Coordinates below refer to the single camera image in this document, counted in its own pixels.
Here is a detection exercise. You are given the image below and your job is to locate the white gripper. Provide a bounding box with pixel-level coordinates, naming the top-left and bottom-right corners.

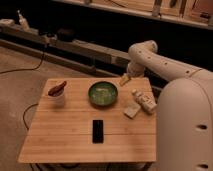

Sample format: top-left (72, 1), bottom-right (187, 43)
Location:
top-left (119, 62), bottom-right (145, 86)

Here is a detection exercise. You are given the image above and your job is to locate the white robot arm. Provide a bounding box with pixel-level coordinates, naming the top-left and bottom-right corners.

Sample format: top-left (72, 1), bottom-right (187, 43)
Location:
top-left (127, 40), bottom-right (213, 171)

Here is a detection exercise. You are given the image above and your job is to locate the green ceramic bowl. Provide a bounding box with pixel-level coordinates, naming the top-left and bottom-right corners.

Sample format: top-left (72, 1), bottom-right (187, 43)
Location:
top-left (88, 81), bottom-right (118, 107)

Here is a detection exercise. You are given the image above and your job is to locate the white lotion bottle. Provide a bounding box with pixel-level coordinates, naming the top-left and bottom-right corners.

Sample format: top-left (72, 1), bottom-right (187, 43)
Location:
top-left (132, 89), bottom-right (157, 114)

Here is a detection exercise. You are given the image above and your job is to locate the long wooden bench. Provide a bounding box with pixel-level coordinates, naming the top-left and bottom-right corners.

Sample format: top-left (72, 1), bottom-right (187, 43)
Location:
top-left (0, 25), bottom-right (130, 76)

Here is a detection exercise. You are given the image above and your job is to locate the cream sponge block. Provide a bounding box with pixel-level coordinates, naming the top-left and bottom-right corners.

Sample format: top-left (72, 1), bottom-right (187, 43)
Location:
top-left (124, 102), bottom-right (141, 119)

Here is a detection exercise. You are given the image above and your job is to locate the black smartphone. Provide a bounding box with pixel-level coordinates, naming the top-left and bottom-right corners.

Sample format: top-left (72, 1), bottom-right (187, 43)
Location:
top-left (92, 120), bottom-right (104, 143)

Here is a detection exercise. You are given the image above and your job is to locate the wooden table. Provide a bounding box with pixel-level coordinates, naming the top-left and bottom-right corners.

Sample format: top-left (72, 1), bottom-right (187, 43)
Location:
top-left (18, 78), bottom-right (156, 163)

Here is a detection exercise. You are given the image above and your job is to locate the red-brown object in cup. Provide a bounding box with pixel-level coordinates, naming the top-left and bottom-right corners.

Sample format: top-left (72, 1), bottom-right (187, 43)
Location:
top-left (48, 81), bottom-right (67, 96)

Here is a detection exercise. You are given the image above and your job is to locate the white cup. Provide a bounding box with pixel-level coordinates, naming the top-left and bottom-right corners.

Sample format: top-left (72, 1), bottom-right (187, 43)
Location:
top-left (48, 90), bottom-right (65, 107)

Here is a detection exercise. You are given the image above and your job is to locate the black round device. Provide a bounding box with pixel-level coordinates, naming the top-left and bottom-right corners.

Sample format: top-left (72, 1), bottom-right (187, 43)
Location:
top-left (57, 28), bottom-right (75, 42)

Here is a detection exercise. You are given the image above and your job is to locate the white spray bottle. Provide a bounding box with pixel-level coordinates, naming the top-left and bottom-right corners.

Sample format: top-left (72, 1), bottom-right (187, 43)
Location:
top-left (17, 11), bottom-right (30, 31)

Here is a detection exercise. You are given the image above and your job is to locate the black floor cable left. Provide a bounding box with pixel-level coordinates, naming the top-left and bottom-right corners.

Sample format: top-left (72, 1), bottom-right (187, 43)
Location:
top-left (0, 43), bottom-right (48, 75)

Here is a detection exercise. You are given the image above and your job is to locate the black cable under table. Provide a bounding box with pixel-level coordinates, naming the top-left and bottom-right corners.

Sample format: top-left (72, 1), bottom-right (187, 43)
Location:
top-left (22, 102), bottom-right (40, 130)

